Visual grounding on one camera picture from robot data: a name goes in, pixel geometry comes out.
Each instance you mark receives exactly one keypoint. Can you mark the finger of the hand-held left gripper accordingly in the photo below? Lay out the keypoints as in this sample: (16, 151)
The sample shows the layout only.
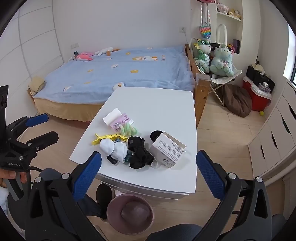
(37, 120)
(44, 140)

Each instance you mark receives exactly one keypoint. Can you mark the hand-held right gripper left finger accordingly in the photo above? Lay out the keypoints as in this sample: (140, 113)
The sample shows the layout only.
(87, 177)

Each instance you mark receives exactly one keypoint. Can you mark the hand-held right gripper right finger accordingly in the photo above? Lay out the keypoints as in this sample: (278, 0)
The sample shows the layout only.
(211, 177)

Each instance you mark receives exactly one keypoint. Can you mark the white sock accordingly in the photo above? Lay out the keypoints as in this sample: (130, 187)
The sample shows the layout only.
(106, 146)
(120, 151)

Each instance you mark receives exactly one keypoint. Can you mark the white cardboard box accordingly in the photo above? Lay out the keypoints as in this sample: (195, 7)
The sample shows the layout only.
(167, 153)

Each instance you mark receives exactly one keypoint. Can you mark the black sock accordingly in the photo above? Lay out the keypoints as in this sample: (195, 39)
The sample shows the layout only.
(136, 142)
(141, 158)

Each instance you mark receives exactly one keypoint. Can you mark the mauve plastic waste bin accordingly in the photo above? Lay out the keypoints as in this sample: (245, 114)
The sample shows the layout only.
(129, 222)

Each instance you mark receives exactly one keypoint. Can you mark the green fuzzy hair curler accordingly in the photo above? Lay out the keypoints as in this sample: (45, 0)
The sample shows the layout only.
(129, 130)

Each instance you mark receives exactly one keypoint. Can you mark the pink card packet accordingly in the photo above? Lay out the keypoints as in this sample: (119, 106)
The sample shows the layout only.
(120, 122)

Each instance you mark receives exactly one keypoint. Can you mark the black round lid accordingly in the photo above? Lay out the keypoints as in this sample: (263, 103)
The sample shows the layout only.
(155, 135)

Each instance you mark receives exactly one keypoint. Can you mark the person's left forearm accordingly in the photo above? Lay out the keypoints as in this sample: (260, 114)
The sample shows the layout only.
(2, 197)

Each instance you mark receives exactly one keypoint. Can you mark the person's left hand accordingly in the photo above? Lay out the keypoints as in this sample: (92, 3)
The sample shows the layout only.
(4, 175)

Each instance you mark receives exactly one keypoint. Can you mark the beige bed skirt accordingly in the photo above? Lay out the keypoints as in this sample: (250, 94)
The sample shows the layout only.
(60, 109)

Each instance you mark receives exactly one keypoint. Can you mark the person's left leg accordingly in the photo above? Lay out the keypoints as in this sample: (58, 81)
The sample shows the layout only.
(92, 206)

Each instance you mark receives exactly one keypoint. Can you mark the person's leg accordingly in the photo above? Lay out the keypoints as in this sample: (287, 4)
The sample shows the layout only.
(175, 233)
(92, 206)

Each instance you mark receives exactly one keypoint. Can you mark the black forked massager head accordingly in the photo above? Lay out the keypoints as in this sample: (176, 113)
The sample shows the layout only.
(112, 160)

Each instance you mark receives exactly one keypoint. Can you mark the beige folded cloth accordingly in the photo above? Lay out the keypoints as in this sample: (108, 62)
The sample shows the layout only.
(37, 84)

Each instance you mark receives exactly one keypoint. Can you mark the yellow plastic hair clip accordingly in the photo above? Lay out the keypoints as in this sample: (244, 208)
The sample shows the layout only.
(111, 136)
(97, 141)

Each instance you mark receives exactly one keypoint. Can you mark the teal binder clip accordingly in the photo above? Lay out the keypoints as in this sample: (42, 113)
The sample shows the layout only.
(128, 156)

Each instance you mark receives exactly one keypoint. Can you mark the blue binder clip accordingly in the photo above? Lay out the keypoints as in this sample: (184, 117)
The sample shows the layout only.
(119, 139)

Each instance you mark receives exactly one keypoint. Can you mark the person's right leg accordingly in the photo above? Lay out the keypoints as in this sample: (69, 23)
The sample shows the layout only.
(175, 233)

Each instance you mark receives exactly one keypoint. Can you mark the white drawer chest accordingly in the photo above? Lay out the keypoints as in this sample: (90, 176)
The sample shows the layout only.
(272, 139)

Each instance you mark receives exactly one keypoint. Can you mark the pink plush toy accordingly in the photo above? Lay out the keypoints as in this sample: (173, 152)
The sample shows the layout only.
(83, 56)

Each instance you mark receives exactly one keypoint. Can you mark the brown floor cushion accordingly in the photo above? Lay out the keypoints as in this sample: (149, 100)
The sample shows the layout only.
(239, 99)

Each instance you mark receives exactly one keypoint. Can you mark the white table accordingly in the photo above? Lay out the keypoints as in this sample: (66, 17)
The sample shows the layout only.
(150, 109)

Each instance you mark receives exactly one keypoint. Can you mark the red cooler box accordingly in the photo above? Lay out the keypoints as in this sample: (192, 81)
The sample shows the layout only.
(256, 97)

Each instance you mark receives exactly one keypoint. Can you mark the bed with blue sheet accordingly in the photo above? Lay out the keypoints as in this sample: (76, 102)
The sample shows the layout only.
(120, 71)

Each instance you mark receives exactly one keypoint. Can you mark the white goose plush toy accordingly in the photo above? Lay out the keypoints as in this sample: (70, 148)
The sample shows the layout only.
(104, 51)

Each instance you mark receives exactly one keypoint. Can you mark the white folding chair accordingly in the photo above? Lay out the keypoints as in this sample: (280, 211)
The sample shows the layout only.
(223, 81)

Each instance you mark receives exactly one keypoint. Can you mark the clear plastic box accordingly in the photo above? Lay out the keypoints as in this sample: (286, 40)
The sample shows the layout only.
(203, 77)

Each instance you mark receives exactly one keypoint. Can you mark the black bag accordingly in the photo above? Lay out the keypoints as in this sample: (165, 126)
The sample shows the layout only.
(253, 75)

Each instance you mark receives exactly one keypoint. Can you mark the teal unicorn plush toy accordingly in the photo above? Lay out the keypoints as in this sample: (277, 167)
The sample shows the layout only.
(222, 62)

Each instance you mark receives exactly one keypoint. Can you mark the beige hat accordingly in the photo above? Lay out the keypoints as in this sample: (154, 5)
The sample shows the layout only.
(258, 67)

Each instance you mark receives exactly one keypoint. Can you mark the green dragon plush toy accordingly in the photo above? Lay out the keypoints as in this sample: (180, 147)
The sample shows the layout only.
(203, 54)

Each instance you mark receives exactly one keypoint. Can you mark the dark purple book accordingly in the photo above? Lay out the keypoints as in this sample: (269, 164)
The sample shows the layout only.
(236, 45)

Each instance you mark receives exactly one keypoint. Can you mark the white arched stand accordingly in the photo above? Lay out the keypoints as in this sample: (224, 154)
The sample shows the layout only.
(217, 34)

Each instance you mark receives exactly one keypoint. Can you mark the window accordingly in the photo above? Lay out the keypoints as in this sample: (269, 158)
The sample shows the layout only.
(291, 58)

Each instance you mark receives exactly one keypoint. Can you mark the rainbow bubble bag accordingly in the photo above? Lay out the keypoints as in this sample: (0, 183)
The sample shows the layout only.
(205, 32)

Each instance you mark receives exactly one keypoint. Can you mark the row of small plush toys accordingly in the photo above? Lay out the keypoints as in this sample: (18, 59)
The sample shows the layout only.
(225, 8)

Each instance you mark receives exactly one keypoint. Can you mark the wooden bed frame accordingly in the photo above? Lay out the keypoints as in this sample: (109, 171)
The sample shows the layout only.
(201, 97)

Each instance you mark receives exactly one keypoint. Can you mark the white wall switch panel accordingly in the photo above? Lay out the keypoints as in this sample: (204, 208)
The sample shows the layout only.
(74, 45)

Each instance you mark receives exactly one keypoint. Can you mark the white wall shelf unit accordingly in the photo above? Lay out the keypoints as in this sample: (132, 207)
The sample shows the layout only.
(239, 30)

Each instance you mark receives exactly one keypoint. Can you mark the white wall outlet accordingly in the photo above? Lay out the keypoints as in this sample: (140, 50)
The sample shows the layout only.
(183, 29)

